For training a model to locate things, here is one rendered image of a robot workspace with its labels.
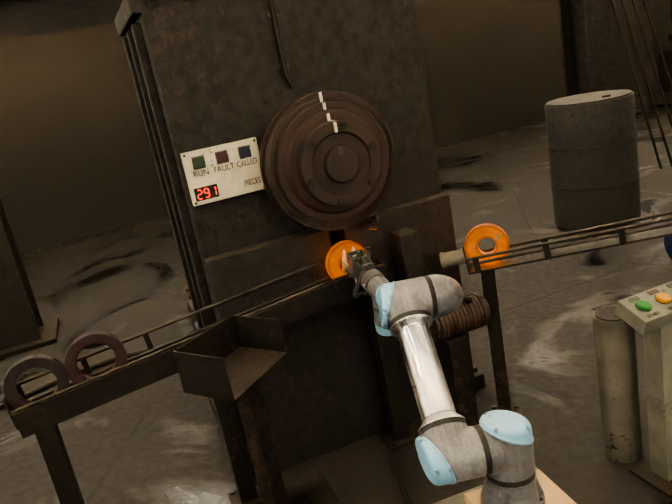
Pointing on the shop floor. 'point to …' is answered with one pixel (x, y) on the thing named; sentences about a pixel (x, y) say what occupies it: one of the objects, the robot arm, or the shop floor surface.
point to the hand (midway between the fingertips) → (345, 257)
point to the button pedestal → (655, 383)
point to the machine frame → (316, 64)
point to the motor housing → (450, 330)
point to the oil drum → (593, 158)
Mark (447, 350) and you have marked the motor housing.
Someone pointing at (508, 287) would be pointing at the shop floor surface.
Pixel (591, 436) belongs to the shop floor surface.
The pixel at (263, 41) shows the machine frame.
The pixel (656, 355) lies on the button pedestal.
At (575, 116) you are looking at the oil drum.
